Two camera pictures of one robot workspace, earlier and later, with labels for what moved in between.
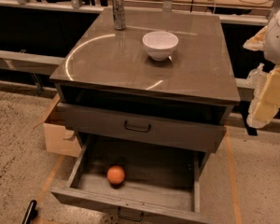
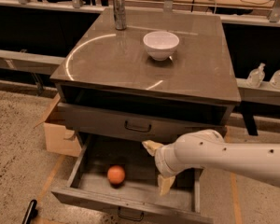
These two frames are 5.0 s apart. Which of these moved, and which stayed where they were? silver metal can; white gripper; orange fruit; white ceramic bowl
Moved: white gripper
Stayed: silver metal can; white ceramic bowl; orange fruit
